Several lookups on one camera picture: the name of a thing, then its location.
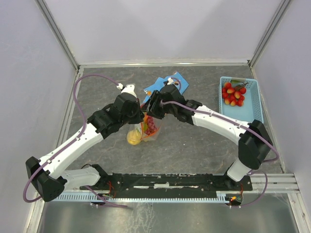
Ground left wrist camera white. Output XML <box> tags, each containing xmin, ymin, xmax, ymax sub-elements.
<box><xmin>117</xmin><ymin>83</ymin><xmax>137</xmax><ymax>98</ymax></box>

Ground green grapes bunch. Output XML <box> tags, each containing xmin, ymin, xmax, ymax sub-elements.
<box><xmin>142</xmin><ymin>121</ymin><xmax>148</xmax><ymax>132</ymax></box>

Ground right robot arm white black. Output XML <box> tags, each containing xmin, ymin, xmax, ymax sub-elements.
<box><xmin>142</xmin><ymin>84</ymin><xmax>274</xmax><ymax>190</ymax></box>

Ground red berry cluster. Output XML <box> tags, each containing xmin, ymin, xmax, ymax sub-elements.
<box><xmin>221</xmin><ymin>82</ymin><xmax>247</xmax><ymax>107</ymax></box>

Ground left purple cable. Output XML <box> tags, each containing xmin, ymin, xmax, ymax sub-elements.
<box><xmin>23</xmin><ymin>74</ymin><xmax>122</xmax><ymax>203</ymax></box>

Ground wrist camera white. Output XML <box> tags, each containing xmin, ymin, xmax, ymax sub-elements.
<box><xmin>163</xmin><ymin>77</ymin><xmax>181</xmax><ymax>87</ymax></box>
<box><xmin>117</xmin><ymin>83</ymin><xmax>137</xmax><ymax>98</ymax></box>

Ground blue plastic basket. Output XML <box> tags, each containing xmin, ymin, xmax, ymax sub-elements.
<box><xmin>219</xmin><ymin>76</ymin><xmax>264</xmax><ymax>123</ymax></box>

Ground purple grapes bunch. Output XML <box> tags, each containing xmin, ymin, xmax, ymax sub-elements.
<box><xmin>145</xmin><ymin>116</ymin><xmax>157</xmax><ymax>135</ymax></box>

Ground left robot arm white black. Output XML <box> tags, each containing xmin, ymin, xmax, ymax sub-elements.
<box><xmin>26</xmin><ymin>92</ymin><xmax>144</xmax><ymax>202</ymax></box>

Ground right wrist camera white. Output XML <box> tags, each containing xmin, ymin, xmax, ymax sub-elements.
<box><xmin>163</xmin><ymin>77</ymin><xmax>181</xmax><ymax>87</ymax></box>

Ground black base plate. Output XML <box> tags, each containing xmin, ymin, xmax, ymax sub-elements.
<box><xmin>91</xmin><ymin>173</ymin><xmax>253</xmax><ymax>198</ymax></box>

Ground aluminium frame rail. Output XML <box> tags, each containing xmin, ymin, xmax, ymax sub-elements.
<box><xmin>79</xmin><ymin>58</ymin><xmax>249</xmax><ymax>68</ymax></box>

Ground clear zip bag orange zipper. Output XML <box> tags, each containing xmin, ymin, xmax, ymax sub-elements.
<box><xmin>129</xmin><ymin>113</ymin><xmax>162</xmax><ymax>145</ymax></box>

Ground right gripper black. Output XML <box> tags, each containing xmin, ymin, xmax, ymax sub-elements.
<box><xmin>141</xmin><ymin>90</ymin><xmax>176</xmax><ymax>120</ymax></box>

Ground blue cartoon print cloth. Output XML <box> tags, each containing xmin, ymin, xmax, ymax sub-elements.
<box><xmin>142</xmin><ymin>70</ymin><xmax>190</xmax><ymax>105</ymax></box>

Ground light blue cable duct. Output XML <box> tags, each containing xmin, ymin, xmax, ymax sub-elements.
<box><xmin>53</xmin><ymin>192</ymin><xmax>229</xmax><ymax>204</ymax></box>

